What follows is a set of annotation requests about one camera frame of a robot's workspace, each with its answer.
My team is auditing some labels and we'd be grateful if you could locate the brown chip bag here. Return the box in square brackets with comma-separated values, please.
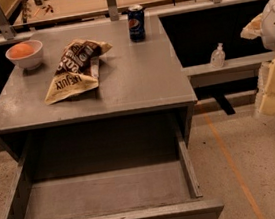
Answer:
[45, 38, 112, 105]

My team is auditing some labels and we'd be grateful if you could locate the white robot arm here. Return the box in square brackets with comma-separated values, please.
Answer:
[240, 0, 275, 116]

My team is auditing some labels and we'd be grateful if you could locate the grey drawer cabinet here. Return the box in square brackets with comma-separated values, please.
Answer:
[0, 15, 197, 160]

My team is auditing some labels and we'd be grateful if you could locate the open grey top drawer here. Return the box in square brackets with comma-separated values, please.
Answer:
[2, 112, 224, 219]

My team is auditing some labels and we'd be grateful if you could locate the clear sanitizer bottle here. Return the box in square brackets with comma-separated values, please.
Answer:
[210, 43, 225, 68]

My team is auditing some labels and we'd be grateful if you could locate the blue Pepsi can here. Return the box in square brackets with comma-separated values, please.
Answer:
[127, 4, 146, 42]

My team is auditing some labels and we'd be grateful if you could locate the white bowl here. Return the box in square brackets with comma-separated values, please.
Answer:
[5, 39, 44, 70]

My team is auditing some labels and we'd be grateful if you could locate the orange fruit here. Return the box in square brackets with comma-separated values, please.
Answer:
[9, 43, 34, 59]

